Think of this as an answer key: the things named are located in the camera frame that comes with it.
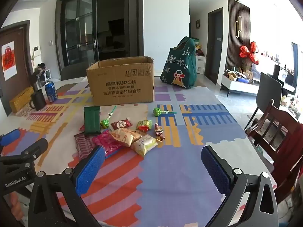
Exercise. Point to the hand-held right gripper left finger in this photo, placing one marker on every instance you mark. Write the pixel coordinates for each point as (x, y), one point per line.
(91, 167)

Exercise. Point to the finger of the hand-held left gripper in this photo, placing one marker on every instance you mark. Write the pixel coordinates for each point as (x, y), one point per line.
(9, 136)
(35, 146)

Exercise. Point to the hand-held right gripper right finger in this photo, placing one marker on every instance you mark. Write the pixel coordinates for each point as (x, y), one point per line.
(214, 170)

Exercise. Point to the green lollipop with pale wrapper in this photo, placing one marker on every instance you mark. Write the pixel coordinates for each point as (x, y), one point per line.
(104, 123)

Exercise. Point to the green and yellow snack packet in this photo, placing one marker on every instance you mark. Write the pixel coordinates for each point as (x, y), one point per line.
(144, 123)

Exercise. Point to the brown cardboard box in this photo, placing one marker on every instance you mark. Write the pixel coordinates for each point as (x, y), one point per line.
(118, 87)

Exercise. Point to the person's left hand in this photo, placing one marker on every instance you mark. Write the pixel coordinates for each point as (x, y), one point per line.
(15, 205)

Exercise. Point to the pink striped snack packet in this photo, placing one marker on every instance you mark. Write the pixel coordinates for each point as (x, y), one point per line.
(84, 146)

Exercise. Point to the bright pink snack packet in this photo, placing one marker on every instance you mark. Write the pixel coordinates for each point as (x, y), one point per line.
(106, 141)

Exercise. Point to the colourful patterned tablecloth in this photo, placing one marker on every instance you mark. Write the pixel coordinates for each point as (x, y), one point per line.
(177, 170)

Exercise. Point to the yellow rectangular box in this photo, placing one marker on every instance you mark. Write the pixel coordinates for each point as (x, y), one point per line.
(20, 99)

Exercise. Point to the beige snack packet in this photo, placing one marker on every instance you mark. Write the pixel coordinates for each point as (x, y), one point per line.
(125, 137)

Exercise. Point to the black mug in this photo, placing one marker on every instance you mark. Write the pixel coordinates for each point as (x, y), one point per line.
(39, 100)

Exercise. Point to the dark green snack packet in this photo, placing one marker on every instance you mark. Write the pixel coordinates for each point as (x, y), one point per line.
(91, 120)

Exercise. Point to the small red snack packet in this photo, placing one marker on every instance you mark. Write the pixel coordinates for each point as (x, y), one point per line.
(120, 124)

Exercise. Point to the blue soda can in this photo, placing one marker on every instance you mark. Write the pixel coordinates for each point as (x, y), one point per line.
(51, 92)

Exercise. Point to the cream chips packet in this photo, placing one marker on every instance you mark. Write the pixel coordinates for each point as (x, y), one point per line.
(145, 145)

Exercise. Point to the red and white wrapped candy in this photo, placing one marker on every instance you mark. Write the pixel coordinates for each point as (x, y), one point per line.
(159, 130)

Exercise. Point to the black plush toy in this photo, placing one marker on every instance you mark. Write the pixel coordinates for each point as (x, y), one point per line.
(39, 72)

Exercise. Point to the dark wooden chair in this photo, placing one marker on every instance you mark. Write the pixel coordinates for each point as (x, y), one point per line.
(272, 123)

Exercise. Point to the red and white door poster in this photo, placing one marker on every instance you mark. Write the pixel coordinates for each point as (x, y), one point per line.
(9, 60)

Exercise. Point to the red cloth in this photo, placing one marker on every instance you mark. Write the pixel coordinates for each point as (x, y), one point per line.
(290, 151)

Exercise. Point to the green lollipop with green stick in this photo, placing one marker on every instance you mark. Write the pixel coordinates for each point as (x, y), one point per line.
(156, 111)

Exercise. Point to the brown entrance door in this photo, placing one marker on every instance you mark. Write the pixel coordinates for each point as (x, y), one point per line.
(22, 52)

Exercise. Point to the white low cabinet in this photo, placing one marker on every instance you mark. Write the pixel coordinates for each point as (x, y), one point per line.
(239, 86)

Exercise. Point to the black chair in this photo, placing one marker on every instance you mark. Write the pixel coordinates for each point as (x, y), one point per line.
(267, 87)

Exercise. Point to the white drawer unit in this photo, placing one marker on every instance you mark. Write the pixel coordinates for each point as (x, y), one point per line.
(200, 65)

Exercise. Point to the green knitted snowflake bag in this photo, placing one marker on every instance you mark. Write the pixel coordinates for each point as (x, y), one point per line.
(180, 66)

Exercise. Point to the red foil balloon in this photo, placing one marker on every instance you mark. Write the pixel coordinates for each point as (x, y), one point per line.
(247, 52)

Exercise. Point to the dark hallway door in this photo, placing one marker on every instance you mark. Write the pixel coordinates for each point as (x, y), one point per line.
(213, 47)

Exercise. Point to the black framed glass doors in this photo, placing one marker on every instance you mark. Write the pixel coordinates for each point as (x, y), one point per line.
(80, 28)

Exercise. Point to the white wall intercom panel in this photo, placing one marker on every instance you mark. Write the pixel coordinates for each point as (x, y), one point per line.
(36, 51)

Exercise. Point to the small wall picture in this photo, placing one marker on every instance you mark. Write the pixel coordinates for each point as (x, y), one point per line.
(198, 23)

